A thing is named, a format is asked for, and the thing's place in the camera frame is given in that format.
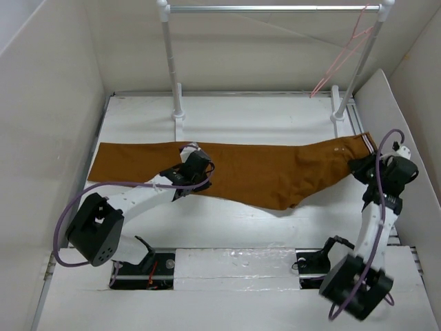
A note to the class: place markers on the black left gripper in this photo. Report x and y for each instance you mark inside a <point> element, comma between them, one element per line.
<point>201,187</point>

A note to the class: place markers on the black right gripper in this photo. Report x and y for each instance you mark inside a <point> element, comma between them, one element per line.
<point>358,165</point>

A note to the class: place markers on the brown trousers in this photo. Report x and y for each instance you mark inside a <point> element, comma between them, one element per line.
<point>271,177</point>

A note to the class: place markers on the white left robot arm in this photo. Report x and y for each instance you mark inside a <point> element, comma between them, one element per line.
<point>96,229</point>

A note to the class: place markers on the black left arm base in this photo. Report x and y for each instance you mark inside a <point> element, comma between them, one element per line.
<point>148,269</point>

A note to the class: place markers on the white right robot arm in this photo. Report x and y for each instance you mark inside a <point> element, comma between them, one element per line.
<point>358,283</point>

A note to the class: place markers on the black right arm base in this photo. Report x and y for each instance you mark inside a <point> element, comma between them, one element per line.
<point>313,264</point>

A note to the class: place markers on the white foam board strip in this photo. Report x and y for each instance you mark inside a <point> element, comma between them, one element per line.
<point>258,269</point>

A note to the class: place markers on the silver white clothes rack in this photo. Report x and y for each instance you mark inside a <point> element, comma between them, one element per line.
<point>235,50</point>

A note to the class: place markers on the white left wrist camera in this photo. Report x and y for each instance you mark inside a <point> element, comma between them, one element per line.
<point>187,149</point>

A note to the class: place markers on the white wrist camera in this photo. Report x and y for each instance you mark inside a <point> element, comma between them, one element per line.
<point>403,152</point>
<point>187,149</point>

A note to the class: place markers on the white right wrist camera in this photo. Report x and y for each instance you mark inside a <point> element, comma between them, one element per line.
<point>403,152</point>

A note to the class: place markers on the pink wire hanger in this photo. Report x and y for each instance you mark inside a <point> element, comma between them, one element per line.
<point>355,41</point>

